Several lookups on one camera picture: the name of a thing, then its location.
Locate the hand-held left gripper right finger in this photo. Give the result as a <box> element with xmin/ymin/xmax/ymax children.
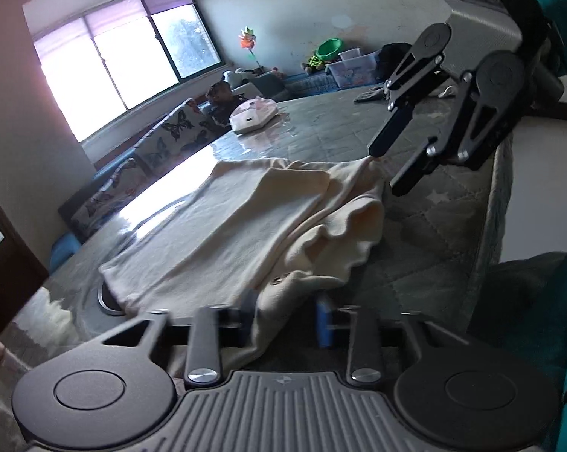
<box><xmin>316</xmin><ymin>301</ymin><xmax>470</xmax><ymax>382</ymax></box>

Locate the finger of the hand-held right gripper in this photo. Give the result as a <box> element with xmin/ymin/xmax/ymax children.
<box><xmin>391</xmin><ymin>75</ymin><xmax>517</xmax><ymax>197</ymax></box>
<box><xmin>369</xmin><ymin>49</ymin><xmax>447</xmax><ymax>157</ymax></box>

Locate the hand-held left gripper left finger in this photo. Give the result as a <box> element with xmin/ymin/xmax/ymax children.
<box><xmin>90</xmin><ymin>307</ymin><xmax>256</xmax><ymax>384</ymax></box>

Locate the cream cloth garment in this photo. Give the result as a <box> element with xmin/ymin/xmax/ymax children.
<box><xmin>98</xmin><ymin>155</ymin><xmax>388</xmax><ymax>377</ymax></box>

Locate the person's right forearm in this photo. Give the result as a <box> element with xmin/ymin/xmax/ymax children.
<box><xmin>535</xmin><ymin>0</ymin><xmax>567</xmax><ymax>76</ymax></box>

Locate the small dark cloth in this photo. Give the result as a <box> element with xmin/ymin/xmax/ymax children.
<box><xmin>353</xmin><ymin>86</ymin><xmax>387</xmax><ymax>103</ymax></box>

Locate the black bag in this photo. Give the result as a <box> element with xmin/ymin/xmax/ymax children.
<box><xmin>375</xmin><ymin>43</ymin><xmax>413</xmax><ymax>81</ymax></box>

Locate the clear plastic storage box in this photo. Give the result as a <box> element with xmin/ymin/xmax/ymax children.
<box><xmin>326</xmin><ymin>48</ymin><xmax>378</xmax><ymax>90</ymax></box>

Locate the blue patterned mattress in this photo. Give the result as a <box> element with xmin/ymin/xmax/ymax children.
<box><xmin>283</xmin><ymin>73</ymin><xmax>341</xmax><ymax>97</ymax></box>

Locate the green plastic bowl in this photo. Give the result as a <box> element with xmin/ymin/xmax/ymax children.
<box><xmin>316</xmin><ymin>38</ymin><xmax>343</xmax><ymax>60</ymax></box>

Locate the teal cushion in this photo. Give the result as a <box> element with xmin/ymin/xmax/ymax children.
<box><xmin>253</xmin><ymin>73</ymin><xmax>287</xmax><ymax>102</ymax></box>

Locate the white and pink pouch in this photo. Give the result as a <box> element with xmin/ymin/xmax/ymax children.
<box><xmin>229</xmin><ymin>95</ymin><xmax>280</xmax><ymax>133</ymax></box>

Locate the dark grey cloth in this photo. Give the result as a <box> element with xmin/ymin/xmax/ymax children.
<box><xmin>469</xmin><ymin>252</ymin><xmax>567</xmax><ymax>344</ymax></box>

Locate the colourful pinwheel toy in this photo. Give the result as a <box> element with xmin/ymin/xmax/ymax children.
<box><xmin>238</xmin><ymin>27</ymin><xmax>262</xmax><ymax>69</ymax></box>

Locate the butterfly print sofa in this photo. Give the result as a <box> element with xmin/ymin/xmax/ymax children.
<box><xmin>58</xmin><ymin>99</ymin><xmax>218</xmax><ymax>246</ymax></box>

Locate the sliding glass window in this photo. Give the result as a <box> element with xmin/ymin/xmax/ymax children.
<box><xmin>22</xmin><ymin>0</ymin><xmax>228</xmax><ymax>144</ymax></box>

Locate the round metal ring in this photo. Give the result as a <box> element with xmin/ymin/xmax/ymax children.
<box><xmin>96</xmin><ymin>280</ymin><xmax>127</xmax><ymax>317</ymax></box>

